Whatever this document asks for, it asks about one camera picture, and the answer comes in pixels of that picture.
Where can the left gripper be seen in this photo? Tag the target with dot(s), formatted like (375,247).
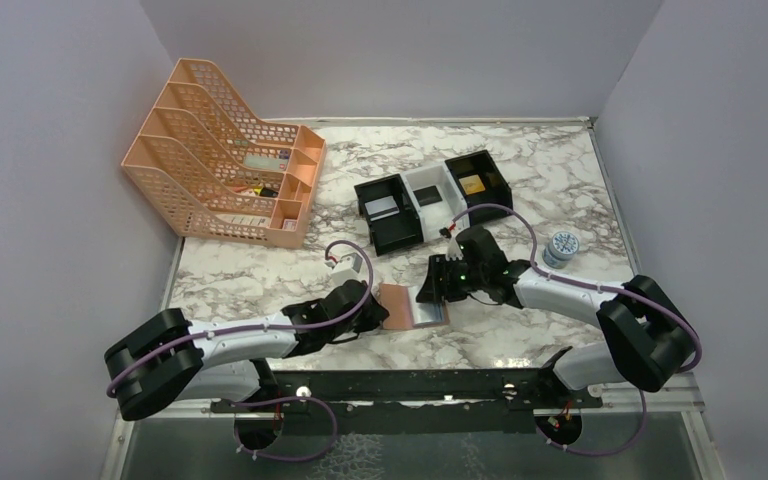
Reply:
(374,315)

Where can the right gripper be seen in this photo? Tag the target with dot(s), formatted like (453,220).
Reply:
(437,286)

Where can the tan leather card holder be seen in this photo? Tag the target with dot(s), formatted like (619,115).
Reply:
(405,313)

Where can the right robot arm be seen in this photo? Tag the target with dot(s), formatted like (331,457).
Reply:
(643,342)

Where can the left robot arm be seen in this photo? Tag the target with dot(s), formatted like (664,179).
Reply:
(170,358)

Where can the silver card in bin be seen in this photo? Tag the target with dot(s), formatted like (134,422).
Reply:
(381,208)

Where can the black card in bin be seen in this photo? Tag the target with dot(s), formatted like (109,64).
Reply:
(427,195)

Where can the gold card in bin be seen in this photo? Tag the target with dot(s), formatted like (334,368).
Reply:
(472,185)

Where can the left black bin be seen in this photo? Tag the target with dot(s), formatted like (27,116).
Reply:
(392,220)

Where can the black bin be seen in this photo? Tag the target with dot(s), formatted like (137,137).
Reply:
(392,220)
(482,163)

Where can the white middle bin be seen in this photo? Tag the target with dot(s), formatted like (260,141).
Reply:
(436,216)

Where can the right black bin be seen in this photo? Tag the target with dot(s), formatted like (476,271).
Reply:
(482,163)

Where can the small blue white jar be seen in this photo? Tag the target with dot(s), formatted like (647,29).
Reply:
(560,249)

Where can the orange plastic file organizer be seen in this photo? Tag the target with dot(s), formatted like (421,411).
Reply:
(214,170)

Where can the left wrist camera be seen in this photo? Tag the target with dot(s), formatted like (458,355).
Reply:
(344,268)

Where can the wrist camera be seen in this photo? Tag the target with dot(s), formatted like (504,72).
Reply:
(454,251)
(344,268)

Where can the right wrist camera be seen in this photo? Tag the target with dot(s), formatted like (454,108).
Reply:
(454,251)

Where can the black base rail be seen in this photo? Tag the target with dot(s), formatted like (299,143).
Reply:
(393,402)

